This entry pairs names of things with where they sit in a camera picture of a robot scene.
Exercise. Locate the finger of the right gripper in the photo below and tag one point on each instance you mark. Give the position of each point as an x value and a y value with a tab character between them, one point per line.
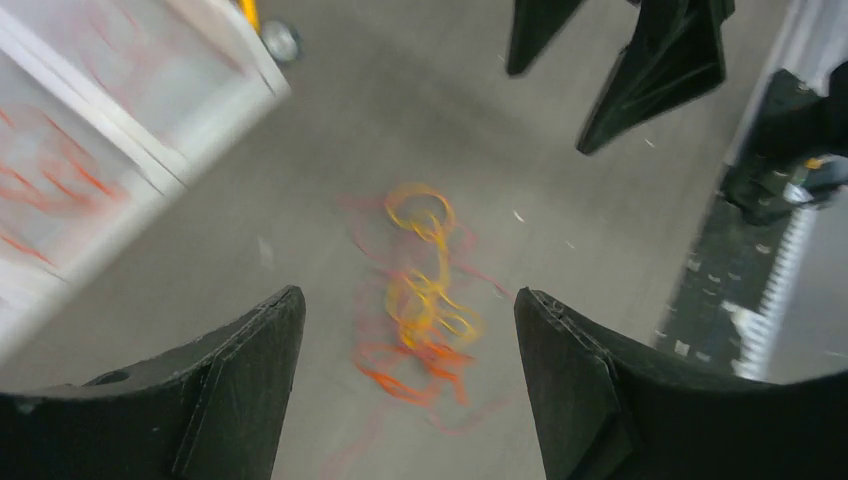
535	23
675	55

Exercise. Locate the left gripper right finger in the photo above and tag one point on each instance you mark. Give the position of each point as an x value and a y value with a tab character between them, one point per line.
608	407

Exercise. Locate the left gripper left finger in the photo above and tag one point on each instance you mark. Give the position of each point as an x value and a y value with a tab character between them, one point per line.
210	409

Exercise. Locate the small round token near bin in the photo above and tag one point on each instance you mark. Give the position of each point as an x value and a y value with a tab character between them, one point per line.
281	41

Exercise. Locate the white three-compartment bin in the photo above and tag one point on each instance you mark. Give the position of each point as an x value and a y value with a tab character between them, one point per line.
109	111

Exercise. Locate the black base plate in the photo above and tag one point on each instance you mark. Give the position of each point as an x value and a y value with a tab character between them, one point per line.
740	271

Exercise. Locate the yellow triangular plastic frame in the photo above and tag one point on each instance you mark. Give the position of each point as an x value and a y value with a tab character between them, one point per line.
250	10

